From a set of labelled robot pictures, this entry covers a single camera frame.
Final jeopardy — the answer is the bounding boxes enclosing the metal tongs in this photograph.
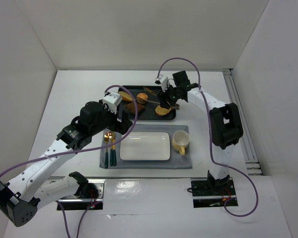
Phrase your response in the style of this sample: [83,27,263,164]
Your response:
[136,86,181,110]

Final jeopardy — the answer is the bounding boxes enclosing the round orange bread bun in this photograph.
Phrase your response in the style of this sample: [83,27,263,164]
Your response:
[136,93,148,104]

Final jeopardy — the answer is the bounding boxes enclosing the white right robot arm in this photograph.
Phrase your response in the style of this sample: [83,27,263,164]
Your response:
[154,71,243,192]

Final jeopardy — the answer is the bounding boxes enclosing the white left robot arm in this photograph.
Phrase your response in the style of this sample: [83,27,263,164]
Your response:
[0,101,132,227]

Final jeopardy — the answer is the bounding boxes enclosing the seeded bread slice right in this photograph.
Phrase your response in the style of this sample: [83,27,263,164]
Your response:
[155,105,172,117]

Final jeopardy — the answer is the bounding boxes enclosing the seeded bread slice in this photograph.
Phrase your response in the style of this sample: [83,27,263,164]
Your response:
[155,105,172,117]
[118,91,133,103]

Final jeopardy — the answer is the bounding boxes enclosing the seeded bread slice left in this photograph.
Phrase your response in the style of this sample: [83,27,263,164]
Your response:
[118,91,133,103]

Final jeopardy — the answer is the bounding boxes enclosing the gold spoon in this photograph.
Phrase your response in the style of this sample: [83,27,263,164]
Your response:
[104,132,111,144]

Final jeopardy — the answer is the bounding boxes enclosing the brown chocolate croissant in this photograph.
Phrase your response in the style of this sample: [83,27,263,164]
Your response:
[124,103,145,115]

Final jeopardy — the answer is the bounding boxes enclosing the black baking tray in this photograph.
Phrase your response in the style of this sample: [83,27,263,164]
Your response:
[118,85,177,121]

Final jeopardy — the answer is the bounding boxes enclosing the white rectangular plate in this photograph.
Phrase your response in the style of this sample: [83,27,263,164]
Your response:
[119,132,171,162]

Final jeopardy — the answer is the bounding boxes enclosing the yellow mug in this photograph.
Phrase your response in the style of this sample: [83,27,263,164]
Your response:
[172,130,190,156]

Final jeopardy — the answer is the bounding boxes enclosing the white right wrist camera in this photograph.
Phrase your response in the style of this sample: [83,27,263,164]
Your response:
[155,74,169,92]

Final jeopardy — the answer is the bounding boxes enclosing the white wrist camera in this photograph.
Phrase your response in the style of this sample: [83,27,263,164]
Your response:
[155,74,169,92]
[102,92,122,114]

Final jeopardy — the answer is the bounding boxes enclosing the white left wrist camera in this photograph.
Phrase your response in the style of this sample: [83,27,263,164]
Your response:
[102,92,122,114]

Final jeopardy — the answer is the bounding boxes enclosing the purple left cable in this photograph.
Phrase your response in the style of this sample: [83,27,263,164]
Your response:
[0,85,139,238]

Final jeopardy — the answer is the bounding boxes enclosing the purple cable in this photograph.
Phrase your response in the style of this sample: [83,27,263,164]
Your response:
[157,58,259,218]
[0,85,139,238]

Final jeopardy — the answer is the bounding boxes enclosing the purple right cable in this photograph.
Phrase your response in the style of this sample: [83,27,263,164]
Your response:
[157,58,259,218]

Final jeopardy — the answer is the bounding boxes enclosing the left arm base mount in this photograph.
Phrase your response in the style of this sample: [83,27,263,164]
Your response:
[59,179,105,211]

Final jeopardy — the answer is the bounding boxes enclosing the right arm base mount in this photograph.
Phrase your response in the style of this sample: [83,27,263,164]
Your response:
[187,178,238,208]

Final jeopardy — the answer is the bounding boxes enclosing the aluminium rail frame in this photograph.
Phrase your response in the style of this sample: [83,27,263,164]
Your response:
[223,69,264,177]

